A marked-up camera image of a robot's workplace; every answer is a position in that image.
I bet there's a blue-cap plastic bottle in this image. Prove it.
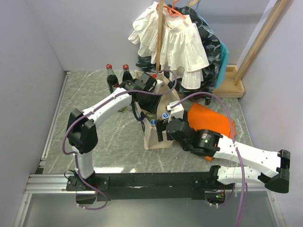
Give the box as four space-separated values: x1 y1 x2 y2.
161 113 169 120
150 119 156 126

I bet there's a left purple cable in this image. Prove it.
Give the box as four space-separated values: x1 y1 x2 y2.
62 69 178 210

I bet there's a folded orange cloth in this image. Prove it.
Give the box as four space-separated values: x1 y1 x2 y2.
188 102 236 161

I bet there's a wooden clothes rack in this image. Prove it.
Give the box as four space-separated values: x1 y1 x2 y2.
155 0 294 99

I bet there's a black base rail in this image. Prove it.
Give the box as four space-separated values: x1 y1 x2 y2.
66 169 234 201

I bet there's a dark shark print garment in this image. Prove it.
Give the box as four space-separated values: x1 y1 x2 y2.
136 6 221 105

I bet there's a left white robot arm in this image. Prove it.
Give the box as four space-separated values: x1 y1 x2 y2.
62 73 164 190

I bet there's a teal blue garment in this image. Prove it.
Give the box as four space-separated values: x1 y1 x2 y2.
216 41 229 88

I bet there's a wooden clothes hanger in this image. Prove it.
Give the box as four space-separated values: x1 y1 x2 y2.
187 0 199 7

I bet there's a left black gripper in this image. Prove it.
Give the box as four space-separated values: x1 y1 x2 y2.
138 89 162 114

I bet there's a beige canvas tote bag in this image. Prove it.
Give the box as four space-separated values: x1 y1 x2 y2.
132 70 180 150

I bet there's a purple cable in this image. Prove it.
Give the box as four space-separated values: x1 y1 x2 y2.
169 91 249 227
62 69 178 210

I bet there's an orange clothes hanger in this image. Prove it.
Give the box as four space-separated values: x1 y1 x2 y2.
163 0 186 19

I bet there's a left blue-cap plastic bottle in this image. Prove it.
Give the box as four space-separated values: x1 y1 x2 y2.
150 119 156 126

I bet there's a white pleated garment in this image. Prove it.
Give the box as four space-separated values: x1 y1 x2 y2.
128 2 209 89

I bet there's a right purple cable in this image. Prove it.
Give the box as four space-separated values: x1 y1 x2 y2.
169 91 249 227

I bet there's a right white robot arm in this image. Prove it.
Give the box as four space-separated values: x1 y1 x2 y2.
151 118 291 193

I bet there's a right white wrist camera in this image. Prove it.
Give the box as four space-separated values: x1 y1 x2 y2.
166 100 184 122

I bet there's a coca-cola glass bottle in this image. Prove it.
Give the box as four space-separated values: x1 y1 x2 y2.
106 64 119 93
122 64 133 82

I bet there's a right blue-cap plastic bottle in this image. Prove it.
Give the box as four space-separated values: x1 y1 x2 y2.
161 113 169 120

